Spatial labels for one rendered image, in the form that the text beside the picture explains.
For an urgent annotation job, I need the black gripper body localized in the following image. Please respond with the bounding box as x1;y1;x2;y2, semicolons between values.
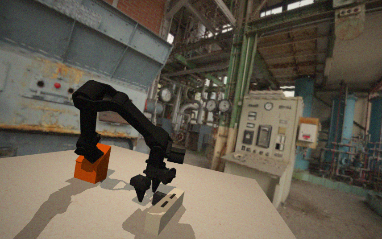
129;158;165;190

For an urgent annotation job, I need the black two-prong charger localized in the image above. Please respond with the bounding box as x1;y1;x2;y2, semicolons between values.
152;191;167;205

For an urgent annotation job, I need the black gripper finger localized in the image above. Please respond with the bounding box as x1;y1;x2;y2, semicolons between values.
152;178;161;193
134;187;150;202

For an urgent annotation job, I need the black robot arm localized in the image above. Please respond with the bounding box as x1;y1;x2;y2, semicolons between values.
72;80;186;185

